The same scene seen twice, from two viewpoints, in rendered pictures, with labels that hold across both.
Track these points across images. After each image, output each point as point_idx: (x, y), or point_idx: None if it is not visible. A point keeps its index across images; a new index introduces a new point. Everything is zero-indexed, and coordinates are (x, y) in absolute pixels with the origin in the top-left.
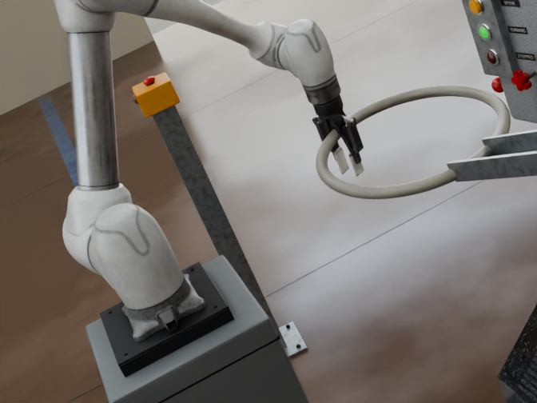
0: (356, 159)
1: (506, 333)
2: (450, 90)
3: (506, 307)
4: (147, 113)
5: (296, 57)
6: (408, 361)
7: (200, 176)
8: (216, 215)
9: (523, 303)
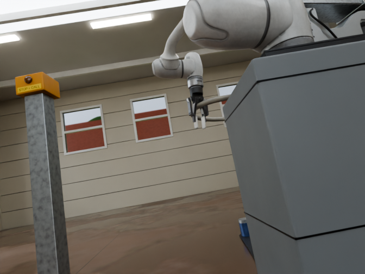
0: (205, 119)
1: (201, 266)
2: (206, 117)
3: (183, 266)
4: (45, 86)
5: (198, 60)
6: None
7: (56, 156)
8: (58, 192)
9: (187, 262)
